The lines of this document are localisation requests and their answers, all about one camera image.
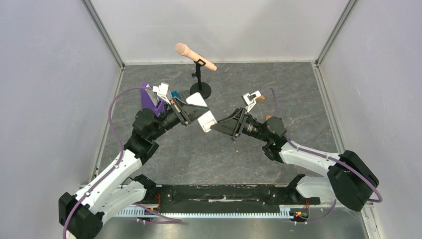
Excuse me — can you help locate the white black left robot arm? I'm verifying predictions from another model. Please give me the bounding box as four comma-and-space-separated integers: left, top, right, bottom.
59, 93, 210, 239

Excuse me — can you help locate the blue lego brick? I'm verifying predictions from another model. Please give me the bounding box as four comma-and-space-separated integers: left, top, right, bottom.
171, 91, 182, 100

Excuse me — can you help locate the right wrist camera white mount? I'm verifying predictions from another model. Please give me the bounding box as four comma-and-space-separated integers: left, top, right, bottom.
242, 91, 261, 112

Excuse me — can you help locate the black microphone stand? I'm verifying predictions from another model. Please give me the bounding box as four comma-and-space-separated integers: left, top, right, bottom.
190, 59, 211, 100

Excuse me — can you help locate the grey lego baseplate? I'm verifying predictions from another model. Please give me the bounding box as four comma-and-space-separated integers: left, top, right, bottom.
179, 90, 191, 100

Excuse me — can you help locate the white remote control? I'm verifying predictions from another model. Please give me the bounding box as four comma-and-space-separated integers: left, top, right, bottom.
186, 93, 217, 133

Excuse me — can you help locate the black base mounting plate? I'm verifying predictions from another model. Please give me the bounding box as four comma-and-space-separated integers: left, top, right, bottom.
141, 184, 320, 214

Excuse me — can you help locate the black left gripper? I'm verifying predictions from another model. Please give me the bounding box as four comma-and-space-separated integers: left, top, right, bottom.
150, 96, 209, 140

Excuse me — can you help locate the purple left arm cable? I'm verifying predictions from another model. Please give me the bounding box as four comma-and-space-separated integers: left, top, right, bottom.
62, 87, 183, 239

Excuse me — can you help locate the white cable duct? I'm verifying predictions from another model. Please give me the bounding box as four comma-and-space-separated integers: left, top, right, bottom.
115, 206, 295, 220

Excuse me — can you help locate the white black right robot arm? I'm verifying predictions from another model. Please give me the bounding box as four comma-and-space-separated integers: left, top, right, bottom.
211, 109, 383, 211

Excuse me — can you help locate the pink microphone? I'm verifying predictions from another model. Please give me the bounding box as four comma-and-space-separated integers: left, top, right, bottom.
175, 43, 217, 71

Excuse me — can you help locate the purple holder stand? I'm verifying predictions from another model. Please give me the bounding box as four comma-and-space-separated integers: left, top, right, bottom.
140, 82, 165, 116

